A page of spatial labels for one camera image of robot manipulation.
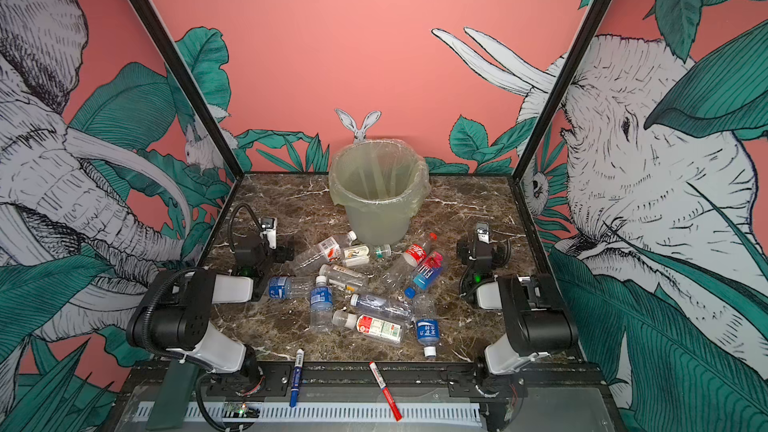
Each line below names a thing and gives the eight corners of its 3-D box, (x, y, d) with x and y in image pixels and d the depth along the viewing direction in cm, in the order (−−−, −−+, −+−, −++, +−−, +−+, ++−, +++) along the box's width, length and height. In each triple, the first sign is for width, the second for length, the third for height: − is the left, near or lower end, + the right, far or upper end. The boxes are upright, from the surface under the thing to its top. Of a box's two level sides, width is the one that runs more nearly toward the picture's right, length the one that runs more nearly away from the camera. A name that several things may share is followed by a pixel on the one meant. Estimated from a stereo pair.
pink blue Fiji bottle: (403, 295, 90) (404, 288, 85) (431, 257, 98) (433, 248, 94) (419, 307, 87) (421, 300, 83) (447, 266, 96) (449, 258, 92)
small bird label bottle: (342, 266, 95) (341, 260, 92) (344, 249, 99) (343, 242, 96) (390, 266, 95) (390, 260, 92) (390, 249, 99) (390, 243, 96)
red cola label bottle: (380, 283, 93) (379, 276, 89) (422, 235, 105) (424, 226, 101) (395, 295, 91) (395, 288, 86) (437, 245, 102) (439, 236, 98)
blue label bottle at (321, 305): (312, 333, 83) (308, 327, 79) (315, 284, 93) (311, 275, 88) (332, 331, 84) (329, 324, 79) (333, 282, 93) (330, 273, 89)
